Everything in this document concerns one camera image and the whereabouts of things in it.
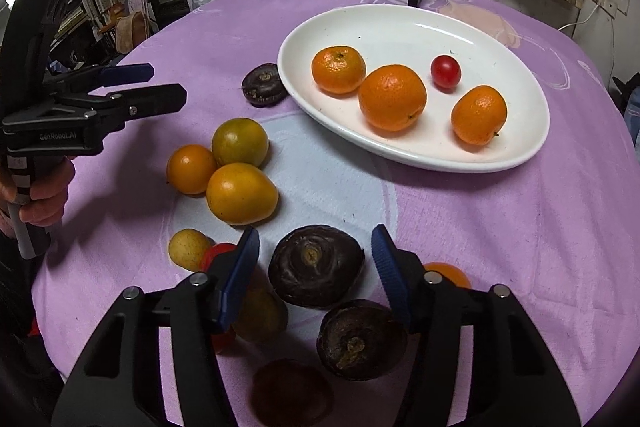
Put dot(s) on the white oval plate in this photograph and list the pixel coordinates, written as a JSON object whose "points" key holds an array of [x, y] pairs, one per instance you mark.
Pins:
{"points": [[415, 32]]}

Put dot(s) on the small yellow fruit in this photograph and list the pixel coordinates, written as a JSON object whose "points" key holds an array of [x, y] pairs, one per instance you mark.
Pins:
{"points": [[186, 249]]}

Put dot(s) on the small orange fruit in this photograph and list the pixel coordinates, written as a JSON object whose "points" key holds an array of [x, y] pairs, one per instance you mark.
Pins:
{"points": [[452, 276]]}

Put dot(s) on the purple printed tablecloth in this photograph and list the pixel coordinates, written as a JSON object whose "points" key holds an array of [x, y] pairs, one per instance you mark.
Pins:
{"points": [[475, 227]]}

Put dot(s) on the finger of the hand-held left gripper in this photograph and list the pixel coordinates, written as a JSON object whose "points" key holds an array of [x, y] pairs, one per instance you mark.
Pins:
{"points": [[155, 99], [127, 73]]}

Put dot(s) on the large yellow-orange citrus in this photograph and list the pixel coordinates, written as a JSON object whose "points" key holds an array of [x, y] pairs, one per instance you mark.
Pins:
{"points": [[241, 194]]}

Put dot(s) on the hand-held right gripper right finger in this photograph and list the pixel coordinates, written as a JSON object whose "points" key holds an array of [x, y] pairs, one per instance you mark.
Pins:
{"points": [[390, 279]]}

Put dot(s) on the small dark water chestnut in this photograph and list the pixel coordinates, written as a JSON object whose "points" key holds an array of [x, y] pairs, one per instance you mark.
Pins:
{"points": [[262, 84]]}

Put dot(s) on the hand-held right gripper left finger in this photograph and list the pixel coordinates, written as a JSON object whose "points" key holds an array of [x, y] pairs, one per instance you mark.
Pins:
{"points": [[242, 272]]}

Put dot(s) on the greenish orange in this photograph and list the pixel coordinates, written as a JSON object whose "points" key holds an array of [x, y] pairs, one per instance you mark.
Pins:
{"points": [[240, 142]]}

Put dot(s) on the large dark water chestnut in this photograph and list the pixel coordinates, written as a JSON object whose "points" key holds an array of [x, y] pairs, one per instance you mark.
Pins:
{"points": [[315, 267]]}

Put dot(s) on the small smooth orange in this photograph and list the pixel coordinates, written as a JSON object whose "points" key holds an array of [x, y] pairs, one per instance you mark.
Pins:
{"points": [[190, 169]]}

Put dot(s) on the large orange mandarin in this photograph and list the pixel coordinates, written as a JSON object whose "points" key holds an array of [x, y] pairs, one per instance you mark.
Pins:
{"points": [[392, 98]]}

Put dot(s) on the yellow-brown fruit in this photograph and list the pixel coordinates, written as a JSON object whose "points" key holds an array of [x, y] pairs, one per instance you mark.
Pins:
{"points": [[262, 314]]}

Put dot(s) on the person's left hand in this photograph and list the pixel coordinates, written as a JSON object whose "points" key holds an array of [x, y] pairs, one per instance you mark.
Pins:
{"points": [[50, 197]]}

